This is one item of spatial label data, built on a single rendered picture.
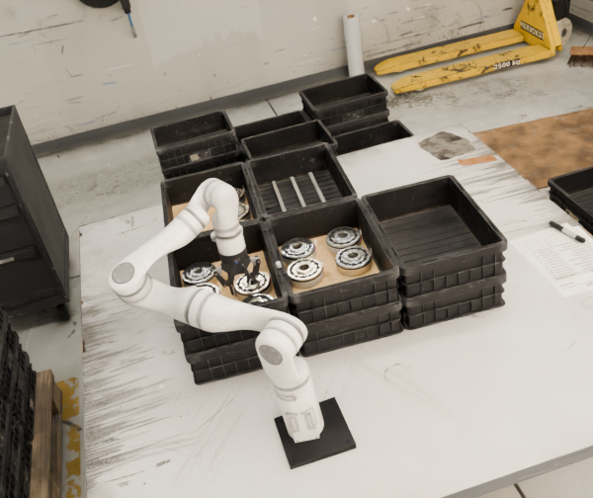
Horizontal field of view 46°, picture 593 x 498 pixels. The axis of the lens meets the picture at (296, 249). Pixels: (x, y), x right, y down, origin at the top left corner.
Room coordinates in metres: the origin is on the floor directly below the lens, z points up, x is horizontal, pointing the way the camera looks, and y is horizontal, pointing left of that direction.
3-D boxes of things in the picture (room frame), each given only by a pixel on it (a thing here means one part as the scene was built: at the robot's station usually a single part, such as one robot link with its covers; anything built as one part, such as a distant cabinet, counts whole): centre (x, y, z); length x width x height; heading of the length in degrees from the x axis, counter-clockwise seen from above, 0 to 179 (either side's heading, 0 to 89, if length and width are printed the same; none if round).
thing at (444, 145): (2.46, -0.66, 0.71); 0.22 x 0.19 x 0.01; 9
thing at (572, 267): (1.64, -0.80, 0.70); 0.33 x 0.23 x 0.01; 9
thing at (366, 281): (1.62, -0.09, 0.92); 0.40 x 0.30 x 0.02; 6
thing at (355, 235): (1.74, -0.14, 0.86); 0.10 x 0.10 x 0.01
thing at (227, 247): (1.61, 0.18, 1.02); 0.11 x 0.09 x 0.06; 10
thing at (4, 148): (2.94, 1.36, 0.45); 0.60 x 0.45 x 0.90; 9
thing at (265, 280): (1.60, 0.14, 0.86); 0.10 x 0.10 x 0.01
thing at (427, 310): (1.65, -0.39, 0.76); 0.40 x 0.30 x 0.12; 6
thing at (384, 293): (1.62, -0.09, 0.87); 0.40 x 0.30 x 0.11; 6
